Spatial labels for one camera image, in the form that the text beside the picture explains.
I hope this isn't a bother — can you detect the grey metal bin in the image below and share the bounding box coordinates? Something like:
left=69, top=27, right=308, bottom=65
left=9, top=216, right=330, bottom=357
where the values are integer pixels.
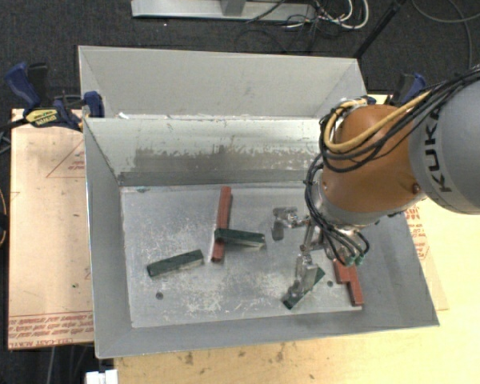
left=78, top=45, right=440, bottom=360

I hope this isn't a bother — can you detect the red-brown flat block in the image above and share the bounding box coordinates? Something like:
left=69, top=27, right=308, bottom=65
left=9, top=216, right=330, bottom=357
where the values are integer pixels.
left=345, top=265, right=366, bottom=308
left=332, top=257, right=357, bottom=286
left=210, top=186, right=234, bottom=263

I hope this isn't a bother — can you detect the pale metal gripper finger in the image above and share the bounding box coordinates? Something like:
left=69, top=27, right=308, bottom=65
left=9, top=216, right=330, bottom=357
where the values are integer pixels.
left=271, top=206, right=310, bottom=242
left=282, top=253, right=318, bottom=306

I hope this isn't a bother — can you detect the dark green flat block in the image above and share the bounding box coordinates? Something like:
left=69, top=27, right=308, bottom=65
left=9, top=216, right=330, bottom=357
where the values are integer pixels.
left=214, top=227, right=266, bottom=252
left=281, top=266, right=326, bottom=311
left=146, top=249, right=206, bottom=278

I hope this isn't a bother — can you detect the brown cardboard board red print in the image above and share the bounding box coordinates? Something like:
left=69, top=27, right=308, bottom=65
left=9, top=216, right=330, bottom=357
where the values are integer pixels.
left=7, top=108, right=450, bottom=351

